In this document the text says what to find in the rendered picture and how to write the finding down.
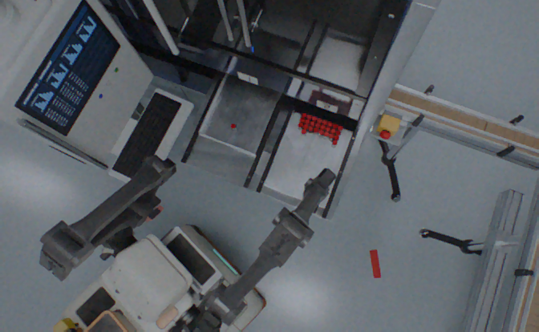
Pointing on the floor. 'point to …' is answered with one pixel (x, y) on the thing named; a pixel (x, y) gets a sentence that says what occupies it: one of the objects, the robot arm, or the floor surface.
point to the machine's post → (404, 43)
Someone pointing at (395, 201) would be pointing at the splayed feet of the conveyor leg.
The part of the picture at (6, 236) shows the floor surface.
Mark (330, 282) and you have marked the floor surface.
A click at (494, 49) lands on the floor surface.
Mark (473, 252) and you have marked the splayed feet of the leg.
